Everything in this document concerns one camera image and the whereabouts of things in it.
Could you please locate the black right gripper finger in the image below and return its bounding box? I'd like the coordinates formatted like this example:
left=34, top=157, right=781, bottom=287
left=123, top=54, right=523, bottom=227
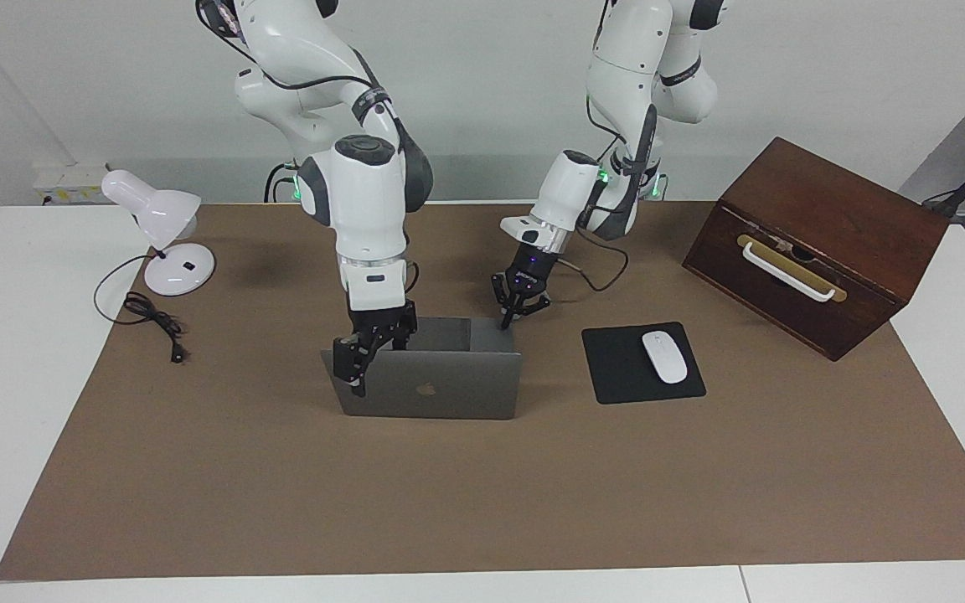
left=333, top=331, right=384, bottom=398
left=390, top=308, right=419, bottom=352

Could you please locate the silver laptop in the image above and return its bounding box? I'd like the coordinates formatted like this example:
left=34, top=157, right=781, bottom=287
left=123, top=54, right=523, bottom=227
left=321, top=317, right=523, bottom=420

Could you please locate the black mouse pad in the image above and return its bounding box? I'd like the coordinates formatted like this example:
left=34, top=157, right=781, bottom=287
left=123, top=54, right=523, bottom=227
left=581, top=322, right=707, bottom=405

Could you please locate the white computer mouse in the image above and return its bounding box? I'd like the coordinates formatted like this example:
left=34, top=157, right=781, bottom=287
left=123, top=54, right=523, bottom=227
left=642, top=331, right=689, bottom=384

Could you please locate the brown table mat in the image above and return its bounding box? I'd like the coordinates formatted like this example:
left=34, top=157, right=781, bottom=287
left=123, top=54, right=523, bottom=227
left=0, top=201, right=965, bottom=581

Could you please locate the white desk lamp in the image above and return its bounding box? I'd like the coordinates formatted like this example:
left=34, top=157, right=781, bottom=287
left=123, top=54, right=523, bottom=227
left=101, top=169, right=217, bottom=297

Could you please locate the dark brown wooden box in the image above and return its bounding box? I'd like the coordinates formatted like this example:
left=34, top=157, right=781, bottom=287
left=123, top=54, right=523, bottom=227
left=682, top=137, right=951, bottom=362

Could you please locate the white power strip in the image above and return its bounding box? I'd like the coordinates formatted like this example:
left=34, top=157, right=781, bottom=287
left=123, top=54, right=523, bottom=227
left=33, top=162, right=111, bottom=206

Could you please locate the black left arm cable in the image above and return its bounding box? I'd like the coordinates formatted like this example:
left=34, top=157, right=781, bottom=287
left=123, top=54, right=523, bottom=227
left=556, top=226, right=631, bottom=292

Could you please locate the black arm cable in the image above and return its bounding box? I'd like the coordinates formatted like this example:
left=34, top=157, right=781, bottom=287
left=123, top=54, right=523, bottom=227
left=198, top=0, right=383, bottom=93
left=556, top=226, right=631, bottom=292

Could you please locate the black right base cable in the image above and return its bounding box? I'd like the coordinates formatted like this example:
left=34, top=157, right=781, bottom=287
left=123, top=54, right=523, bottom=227
left=263, top=163, right=299, bottom=203

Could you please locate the black lamp power cable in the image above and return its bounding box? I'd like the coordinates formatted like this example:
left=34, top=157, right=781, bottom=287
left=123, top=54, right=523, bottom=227
left=94, top=254, right=186, bottom=364

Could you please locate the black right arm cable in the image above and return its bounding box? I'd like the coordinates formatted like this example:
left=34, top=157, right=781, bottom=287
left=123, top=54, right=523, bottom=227
left=198, top=0, right=383, bottom=93

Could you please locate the white box handle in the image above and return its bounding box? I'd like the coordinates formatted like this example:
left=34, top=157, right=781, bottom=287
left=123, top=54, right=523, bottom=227
left=741, top=241, right=837, bottom=302

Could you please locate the brass handle plate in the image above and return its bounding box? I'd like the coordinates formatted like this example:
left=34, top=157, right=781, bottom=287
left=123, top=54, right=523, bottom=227
left=736, top=234, right=848, bottom=303

